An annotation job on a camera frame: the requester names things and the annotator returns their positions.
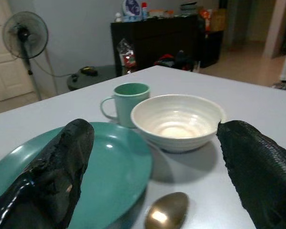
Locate white fan cable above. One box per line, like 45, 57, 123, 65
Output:
33, 51, 73, 78

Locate brown cardboard box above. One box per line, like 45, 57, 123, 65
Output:
211, 8, 226, 31

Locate black yellow object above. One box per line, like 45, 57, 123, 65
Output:
80, 66, 98, 77

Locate metal spoon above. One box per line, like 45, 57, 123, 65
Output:
144, 191, 190, 229

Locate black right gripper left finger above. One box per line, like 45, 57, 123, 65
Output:
0, 118, 95, 229

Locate white panel door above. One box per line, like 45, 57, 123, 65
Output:
0, 0, 36, 104

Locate blue white round container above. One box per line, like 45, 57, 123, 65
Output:
121, 0, 143, 22

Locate teal green plate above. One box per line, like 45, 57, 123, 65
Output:
0, 122, 154, 229

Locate mint green mug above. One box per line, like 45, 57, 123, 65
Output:
100, 82, 151, 129

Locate dark wooden cabinet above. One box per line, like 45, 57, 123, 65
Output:
110, 14, 224, 77

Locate clear plastic snack bag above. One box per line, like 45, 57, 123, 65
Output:
116, 38, 137, 75

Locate white ribbed ceramic bowl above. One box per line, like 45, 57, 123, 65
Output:
130, 94, 227, 153

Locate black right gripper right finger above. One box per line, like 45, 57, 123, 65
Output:
215, 120, 286, 229

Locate orange snack packet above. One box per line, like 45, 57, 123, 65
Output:
198, 7, 214, 31

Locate pile of dark clothes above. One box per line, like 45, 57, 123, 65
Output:
153, 50, 198, 72

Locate black standing fan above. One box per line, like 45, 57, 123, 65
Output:
2, 11, 50, 101

